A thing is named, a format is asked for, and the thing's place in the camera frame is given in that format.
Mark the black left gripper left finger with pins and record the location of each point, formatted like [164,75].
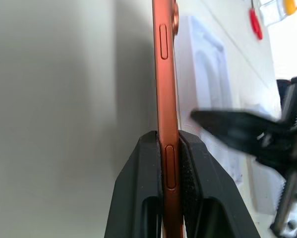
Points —
[134,188]

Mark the white moulded tray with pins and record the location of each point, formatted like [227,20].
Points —
[207,74]

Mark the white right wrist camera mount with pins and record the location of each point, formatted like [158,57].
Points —
[295,210]

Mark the clear plastic container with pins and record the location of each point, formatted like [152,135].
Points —
[272,12]

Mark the red plastic tool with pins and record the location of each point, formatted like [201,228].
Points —
[256,22]

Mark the yellow plastic object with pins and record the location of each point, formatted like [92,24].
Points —
[292,6]

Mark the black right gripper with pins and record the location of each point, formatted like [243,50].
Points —
[295,116]

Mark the orange smartphone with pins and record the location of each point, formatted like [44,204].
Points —
[166,104]

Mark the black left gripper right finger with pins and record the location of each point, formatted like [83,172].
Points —
[212,183]

